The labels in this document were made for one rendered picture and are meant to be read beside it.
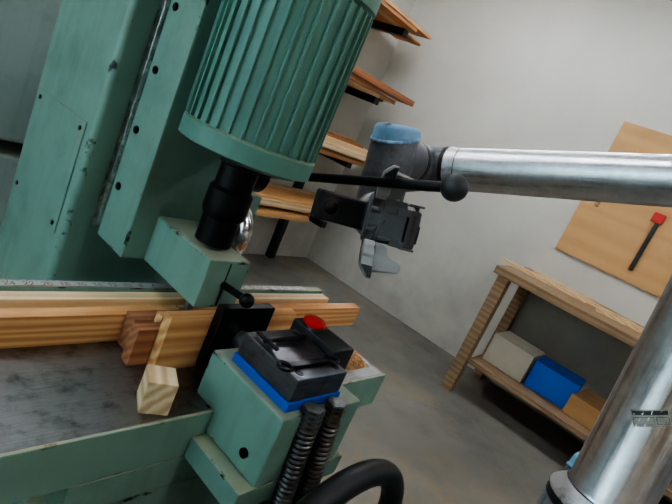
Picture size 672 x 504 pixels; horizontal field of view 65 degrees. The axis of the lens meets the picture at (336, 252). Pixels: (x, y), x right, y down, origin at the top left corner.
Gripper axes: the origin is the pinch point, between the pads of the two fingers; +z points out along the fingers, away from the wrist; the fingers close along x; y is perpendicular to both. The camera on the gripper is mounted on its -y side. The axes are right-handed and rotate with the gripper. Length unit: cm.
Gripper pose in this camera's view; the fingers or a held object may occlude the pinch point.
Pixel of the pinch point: (377, 221)
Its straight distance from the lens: 69.3
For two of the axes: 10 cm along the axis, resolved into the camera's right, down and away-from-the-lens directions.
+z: 0.0, 1.1, -9.9
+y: 9.7, 2.4, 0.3
